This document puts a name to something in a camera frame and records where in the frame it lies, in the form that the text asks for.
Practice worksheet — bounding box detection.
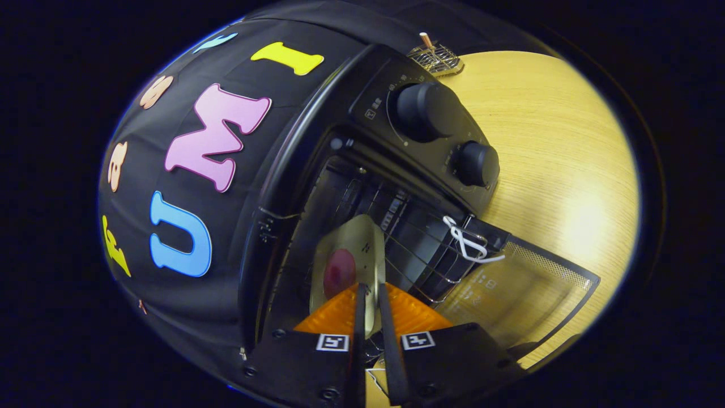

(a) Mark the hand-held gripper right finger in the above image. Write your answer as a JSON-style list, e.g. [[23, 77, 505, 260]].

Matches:
[[377, 282, 524, 407]]

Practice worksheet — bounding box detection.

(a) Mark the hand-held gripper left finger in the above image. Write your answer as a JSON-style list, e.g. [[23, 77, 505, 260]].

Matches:
[[241, 282, 369, 408]]

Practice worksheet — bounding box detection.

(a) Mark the pink round food slice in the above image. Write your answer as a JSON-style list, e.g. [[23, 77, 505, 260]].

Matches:
[[323, 248, 357, 300]]

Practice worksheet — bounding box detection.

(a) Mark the cream square plate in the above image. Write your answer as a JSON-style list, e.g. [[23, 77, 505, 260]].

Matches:
[[309, 214, 391, 404]]

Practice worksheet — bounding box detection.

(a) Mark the black toaster oven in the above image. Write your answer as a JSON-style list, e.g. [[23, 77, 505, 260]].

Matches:
[[238, 44, 601, 363]]

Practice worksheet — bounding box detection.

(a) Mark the white cord loop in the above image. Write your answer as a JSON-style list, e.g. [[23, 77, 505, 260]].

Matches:
[[442, 215, 506, 264]]

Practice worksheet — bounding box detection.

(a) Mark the metal wire basket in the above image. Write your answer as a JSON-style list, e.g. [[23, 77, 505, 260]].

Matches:
[[407, 42, 465, 77]]

